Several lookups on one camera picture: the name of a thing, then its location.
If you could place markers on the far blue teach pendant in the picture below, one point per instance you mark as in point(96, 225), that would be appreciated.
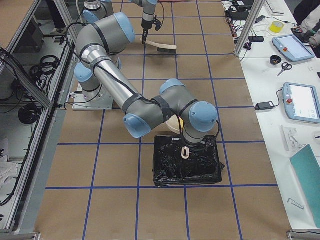
point(292, 48)

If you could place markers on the crumpled white cloth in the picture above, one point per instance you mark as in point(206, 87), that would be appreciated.
point(8, 170)

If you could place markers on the yellow tape roll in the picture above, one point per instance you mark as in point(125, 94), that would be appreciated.
point(276, 27)

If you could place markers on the metal allen key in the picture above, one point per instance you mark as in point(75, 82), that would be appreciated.
point(295, 203)

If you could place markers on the black power adapter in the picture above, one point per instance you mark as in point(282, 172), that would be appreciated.
point(261, 106)

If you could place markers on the black scissors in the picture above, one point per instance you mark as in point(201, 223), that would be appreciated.
point(285, 67)

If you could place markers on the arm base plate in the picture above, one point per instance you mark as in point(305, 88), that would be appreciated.
point(99, 99)

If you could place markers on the black bag lined bin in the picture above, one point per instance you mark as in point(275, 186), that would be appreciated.
point(169, 168)

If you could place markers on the near blue teach pendant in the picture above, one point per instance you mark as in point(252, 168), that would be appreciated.
point(301, 102)

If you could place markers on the blue teach pendant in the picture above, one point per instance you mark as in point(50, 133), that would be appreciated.
point(301, 102)
point(292, 48)

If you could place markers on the beige plastic dustpan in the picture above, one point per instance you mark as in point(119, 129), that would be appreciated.
point(176, 125)

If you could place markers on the small black bowl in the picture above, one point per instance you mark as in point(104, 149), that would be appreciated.
point(275, 59)

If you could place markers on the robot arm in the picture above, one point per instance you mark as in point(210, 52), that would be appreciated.
point(95, 10)
point(97, 41)

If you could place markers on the aluminium frame post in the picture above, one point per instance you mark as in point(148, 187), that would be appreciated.
point(250, 21)

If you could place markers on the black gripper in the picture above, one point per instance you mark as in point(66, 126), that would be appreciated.
point(193, 146)
point(145, 24)

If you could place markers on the teal folder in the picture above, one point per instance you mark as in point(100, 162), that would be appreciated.
point(307, 170)

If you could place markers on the white hand brush black bristles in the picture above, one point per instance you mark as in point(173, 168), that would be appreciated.
point(164, 48)

